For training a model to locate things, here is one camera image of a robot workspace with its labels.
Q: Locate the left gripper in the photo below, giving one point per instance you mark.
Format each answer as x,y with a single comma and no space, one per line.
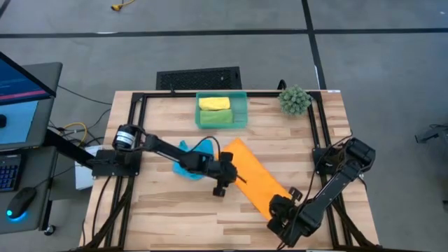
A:
224,173

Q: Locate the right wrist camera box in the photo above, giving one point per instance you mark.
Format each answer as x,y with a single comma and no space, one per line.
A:
295,194

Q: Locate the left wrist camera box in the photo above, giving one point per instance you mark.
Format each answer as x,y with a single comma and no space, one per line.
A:
226,157

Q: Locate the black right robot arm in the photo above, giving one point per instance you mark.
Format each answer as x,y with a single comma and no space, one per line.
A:
336,185

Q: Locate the computer monitor with blue screen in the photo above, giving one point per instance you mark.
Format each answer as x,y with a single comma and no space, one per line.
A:
21,84

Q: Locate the orange microfiber towel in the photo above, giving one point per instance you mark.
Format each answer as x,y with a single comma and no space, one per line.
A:
259,182

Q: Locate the grey side desk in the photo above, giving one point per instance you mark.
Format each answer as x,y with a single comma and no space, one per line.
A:
43,105

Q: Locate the teal translucent plastic basket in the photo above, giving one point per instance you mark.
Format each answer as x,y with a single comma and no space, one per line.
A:
239,112

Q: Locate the white box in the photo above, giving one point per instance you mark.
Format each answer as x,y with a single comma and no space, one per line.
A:
82,178

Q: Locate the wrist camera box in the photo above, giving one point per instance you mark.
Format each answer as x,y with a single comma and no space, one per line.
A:
226,157
295,194

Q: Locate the black aluminium table frame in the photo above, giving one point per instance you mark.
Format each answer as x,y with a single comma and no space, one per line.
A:
161,94

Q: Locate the small black bracket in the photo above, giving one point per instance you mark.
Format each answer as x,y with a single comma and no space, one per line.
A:
282,85

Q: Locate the blue microfiber towel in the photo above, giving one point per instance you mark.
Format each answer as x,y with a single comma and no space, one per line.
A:
183,171

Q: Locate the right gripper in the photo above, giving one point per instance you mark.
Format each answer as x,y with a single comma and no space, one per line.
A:
281,215

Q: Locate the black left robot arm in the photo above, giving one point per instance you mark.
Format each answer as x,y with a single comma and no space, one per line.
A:
168,150

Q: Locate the green microfiber towel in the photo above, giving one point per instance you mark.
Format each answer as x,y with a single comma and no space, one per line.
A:
216,116

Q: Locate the artificial green potted plant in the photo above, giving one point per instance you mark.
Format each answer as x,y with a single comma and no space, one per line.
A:
294,101

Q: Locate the yellow microfiber towel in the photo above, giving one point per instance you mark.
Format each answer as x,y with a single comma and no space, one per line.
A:
214,103

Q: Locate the backlit black keyboard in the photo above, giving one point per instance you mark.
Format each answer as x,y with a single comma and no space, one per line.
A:
10,173

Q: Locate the black computer mouse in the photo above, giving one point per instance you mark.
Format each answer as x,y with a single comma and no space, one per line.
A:
21,203

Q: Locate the black desk caster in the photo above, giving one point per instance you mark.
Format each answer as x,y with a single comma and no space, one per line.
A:
50,230

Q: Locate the light blue flat panel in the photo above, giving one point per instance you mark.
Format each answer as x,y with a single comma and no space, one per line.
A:
17,122

